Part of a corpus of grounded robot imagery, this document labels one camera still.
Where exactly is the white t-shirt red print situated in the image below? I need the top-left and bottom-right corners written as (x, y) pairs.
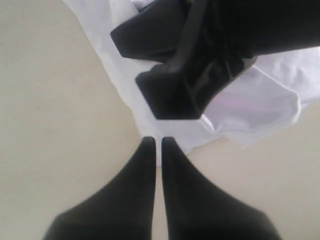
top-left (66, 0), bottom-right (320, 153)

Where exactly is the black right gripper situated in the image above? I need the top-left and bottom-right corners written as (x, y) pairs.
top-left (110, 0), bottom-right (255, 120)

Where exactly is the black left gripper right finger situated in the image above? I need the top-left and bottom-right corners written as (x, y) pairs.
top-left (161, 137), bottom-right (281, 240)

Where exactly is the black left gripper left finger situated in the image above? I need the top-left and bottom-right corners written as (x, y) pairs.
top-left (44, 137), bottom-right (156, 240)

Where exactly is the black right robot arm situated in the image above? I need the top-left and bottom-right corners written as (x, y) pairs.
top-left (110, 0), bottom-right (320, 120)

